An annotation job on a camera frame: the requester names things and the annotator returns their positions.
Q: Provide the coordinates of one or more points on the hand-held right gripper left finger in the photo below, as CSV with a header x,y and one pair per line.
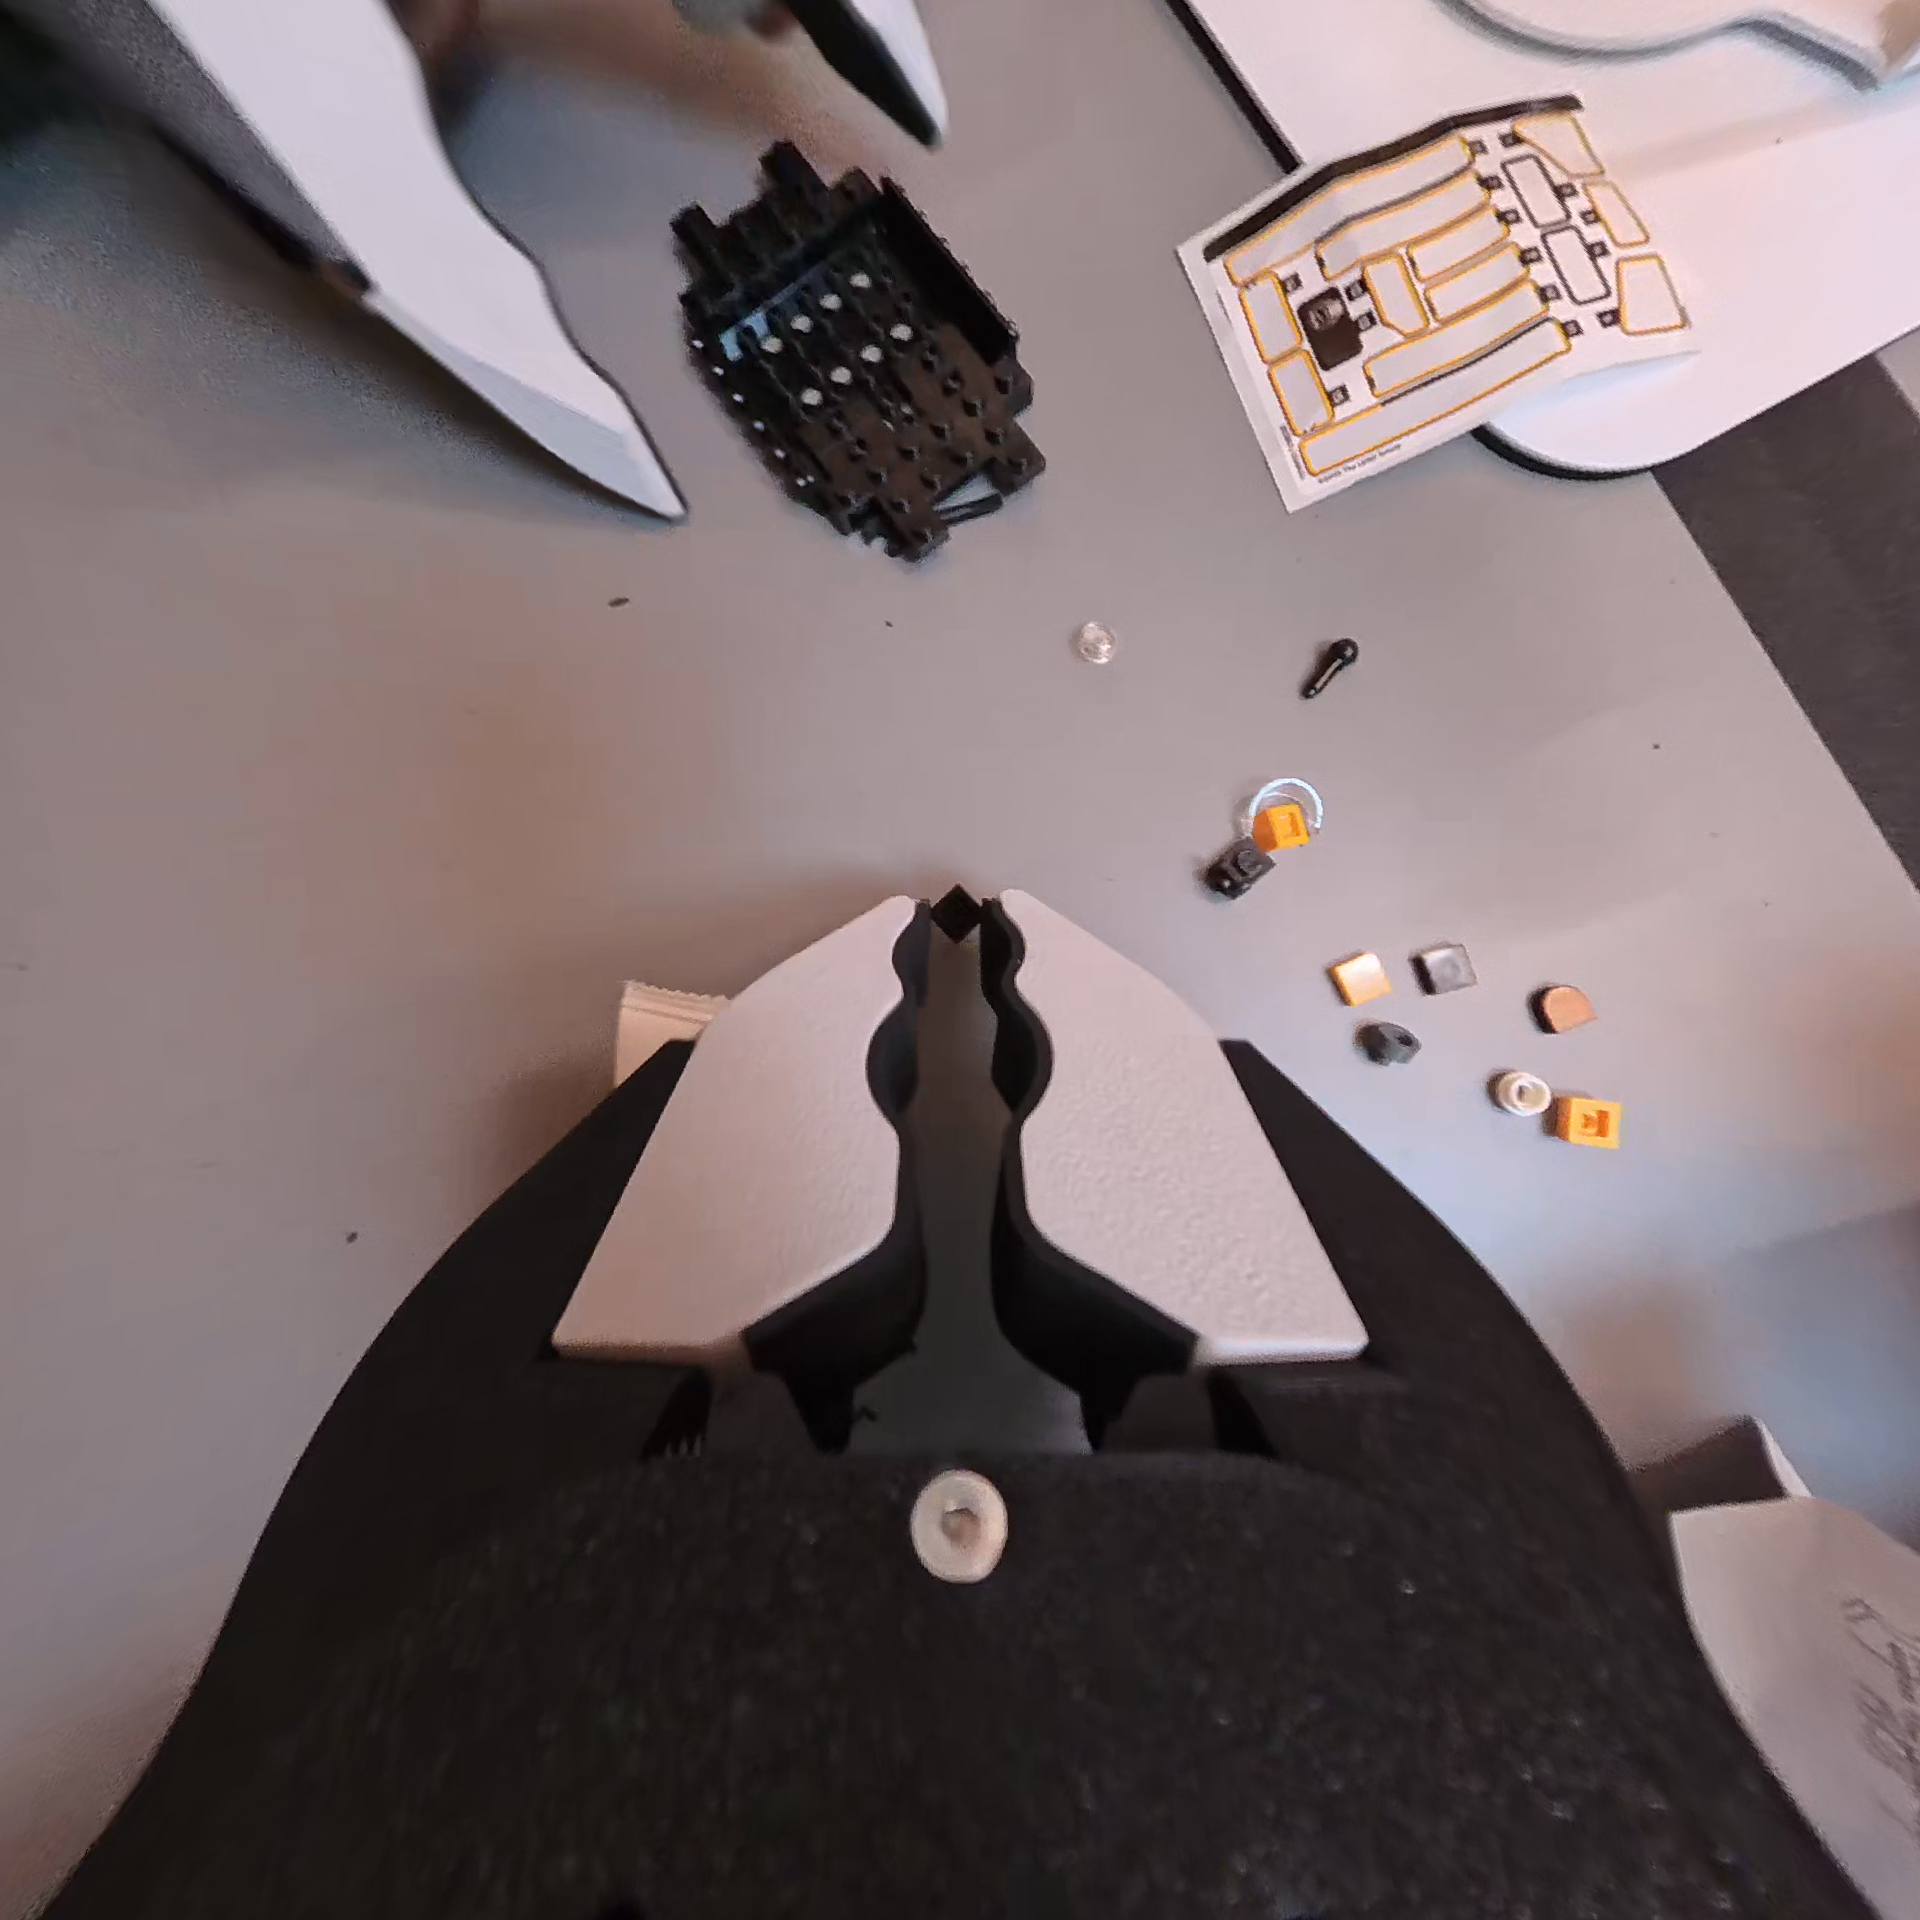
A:
x,y
751,1185

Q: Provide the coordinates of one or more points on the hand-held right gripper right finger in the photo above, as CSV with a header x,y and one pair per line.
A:
x,y
1185,1185

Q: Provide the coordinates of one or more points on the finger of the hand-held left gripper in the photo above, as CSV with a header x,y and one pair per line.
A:
x,y
388,225
886,53

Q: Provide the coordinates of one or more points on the small black toy piece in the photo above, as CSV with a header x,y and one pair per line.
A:
x,y
956,915

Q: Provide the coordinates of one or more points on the sticker sheet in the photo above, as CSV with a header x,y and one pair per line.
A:
x,y
1441,301

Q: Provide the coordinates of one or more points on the small white paper bag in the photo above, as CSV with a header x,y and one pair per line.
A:
x,y
668,1027
1799,1681

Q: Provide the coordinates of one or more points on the grey desk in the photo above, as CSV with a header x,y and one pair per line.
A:
x,y
450,781

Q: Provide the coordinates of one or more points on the group of small toy pieces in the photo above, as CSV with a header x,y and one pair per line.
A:
x,y
1358,979

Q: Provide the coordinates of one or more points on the black toy chassis plate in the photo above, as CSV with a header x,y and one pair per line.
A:
x,y
855,360

